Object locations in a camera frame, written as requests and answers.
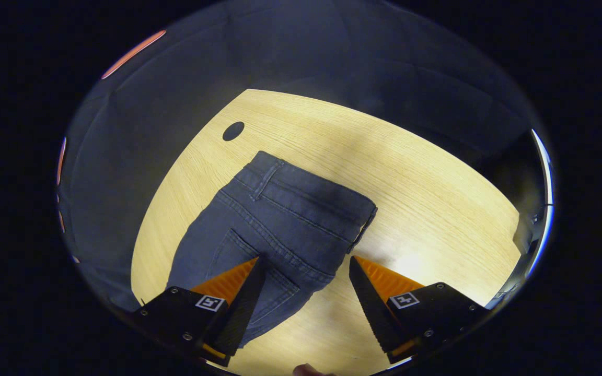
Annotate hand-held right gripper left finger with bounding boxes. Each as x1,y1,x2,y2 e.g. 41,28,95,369
134,255,268,367

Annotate dark denim jeans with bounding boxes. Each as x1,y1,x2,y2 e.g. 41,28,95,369
167,150,379,348

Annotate grey table bracket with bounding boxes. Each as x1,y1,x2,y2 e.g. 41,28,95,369
512,211,541,257

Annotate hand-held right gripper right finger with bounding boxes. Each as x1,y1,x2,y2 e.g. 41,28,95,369
349,255,491,365

